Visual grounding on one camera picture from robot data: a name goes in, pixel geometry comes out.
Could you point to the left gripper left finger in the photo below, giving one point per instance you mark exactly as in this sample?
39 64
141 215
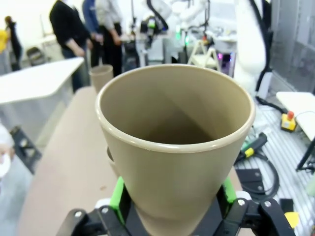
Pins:
103 221

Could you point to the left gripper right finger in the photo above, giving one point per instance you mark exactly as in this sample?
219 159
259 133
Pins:
251 218

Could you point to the tall tan cup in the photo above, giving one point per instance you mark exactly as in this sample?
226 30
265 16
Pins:
101 81
172 184

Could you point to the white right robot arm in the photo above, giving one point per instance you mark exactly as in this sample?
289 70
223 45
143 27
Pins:
248 49

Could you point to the small black box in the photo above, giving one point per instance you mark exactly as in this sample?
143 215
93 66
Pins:
286 204

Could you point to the black flat plate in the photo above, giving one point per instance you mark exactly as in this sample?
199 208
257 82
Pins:
249 178

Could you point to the yellow triangular piece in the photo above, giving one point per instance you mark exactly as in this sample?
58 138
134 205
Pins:
292 218

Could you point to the black and yellow tool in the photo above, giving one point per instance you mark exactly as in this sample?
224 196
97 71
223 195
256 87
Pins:
254 145

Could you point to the yellow emergency stop button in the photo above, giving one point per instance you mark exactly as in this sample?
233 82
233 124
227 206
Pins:
288 121

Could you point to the black table base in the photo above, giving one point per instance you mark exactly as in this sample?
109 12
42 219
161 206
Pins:
25 150

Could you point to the white table with black legs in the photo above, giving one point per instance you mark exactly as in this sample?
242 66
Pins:
297 103

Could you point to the person in white jacket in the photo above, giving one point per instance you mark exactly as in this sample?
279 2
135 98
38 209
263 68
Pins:
5 137

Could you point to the white side table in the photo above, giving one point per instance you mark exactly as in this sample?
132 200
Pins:
37 81

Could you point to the computer with purple lights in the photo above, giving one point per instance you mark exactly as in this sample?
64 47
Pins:
226 62

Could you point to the white step stool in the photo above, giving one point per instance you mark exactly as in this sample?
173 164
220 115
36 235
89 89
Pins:
201 55

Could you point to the grey folding chair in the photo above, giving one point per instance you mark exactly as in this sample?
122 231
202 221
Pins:
37 55

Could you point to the person in grey shirt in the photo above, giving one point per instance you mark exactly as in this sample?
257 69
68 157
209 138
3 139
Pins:
110 24

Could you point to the person in black sweatshirt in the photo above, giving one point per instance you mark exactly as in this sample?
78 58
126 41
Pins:
66 27

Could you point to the person in blue jacket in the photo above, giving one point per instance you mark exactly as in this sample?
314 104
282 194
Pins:
91 22

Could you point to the person in black top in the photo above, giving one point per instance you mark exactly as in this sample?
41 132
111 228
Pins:
14 41

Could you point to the background robot with gripper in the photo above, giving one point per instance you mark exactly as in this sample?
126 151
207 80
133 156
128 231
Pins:
153 23

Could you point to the person in yellow jacket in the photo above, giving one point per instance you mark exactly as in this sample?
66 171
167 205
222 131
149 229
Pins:
3 40

